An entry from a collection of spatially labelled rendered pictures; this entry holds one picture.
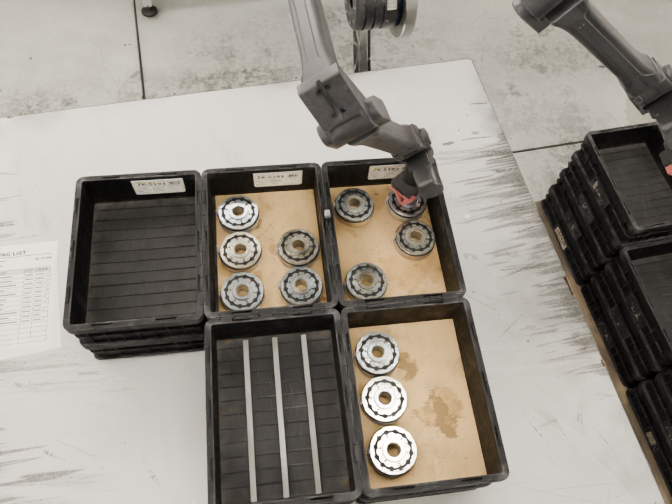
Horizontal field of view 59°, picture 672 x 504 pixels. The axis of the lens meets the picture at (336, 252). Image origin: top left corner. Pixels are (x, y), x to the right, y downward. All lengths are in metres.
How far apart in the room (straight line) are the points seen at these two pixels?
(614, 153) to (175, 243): 1.59
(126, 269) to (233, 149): 0.53
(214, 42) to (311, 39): 2.17
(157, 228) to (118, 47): 1.77
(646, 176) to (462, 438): 1.33
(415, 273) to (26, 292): 1.01
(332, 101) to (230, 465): 0.80
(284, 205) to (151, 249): 0.36
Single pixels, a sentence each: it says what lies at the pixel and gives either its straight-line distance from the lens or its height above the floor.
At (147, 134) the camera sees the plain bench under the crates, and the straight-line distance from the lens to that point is 1.92.
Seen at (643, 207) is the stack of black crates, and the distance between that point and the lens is 2.30.
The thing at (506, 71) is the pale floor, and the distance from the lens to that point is 3.21.
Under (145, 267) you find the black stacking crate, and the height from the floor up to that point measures 0.83.
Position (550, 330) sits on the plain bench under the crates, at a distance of 1.70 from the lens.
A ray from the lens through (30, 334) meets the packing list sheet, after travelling 1.69.
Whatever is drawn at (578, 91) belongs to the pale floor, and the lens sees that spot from 3.27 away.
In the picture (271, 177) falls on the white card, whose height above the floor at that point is 0.90.
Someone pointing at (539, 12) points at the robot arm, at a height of 1.55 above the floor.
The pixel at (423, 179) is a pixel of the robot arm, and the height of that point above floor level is 1.08.
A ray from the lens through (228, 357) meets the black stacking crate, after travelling 1.41.
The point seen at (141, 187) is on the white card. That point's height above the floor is 0.89.
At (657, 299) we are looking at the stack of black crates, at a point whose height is 0.38.
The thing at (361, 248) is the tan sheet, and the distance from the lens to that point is 1.51.
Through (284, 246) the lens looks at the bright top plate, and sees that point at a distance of 1.47.
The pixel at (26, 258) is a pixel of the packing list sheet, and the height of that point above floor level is 0.70.
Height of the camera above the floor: 2.16
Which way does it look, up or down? 63 degrees down
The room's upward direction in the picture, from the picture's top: 8 degrees clockwise
